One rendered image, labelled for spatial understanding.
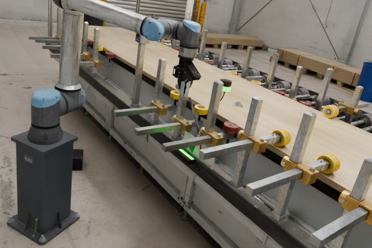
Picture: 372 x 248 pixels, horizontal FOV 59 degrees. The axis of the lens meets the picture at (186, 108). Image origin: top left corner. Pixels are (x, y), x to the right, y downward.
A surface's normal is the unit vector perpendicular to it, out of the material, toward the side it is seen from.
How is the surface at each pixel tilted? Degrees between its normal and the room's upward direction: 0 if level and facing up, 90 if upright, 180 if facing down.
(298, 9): 90
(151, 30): 90
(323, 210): 90
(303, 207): 90
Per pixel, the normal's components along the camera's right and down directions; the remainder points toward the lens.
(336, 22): -0.83, 0.07
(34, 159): -0.44, 0.25
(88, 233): 0.16, -0.92
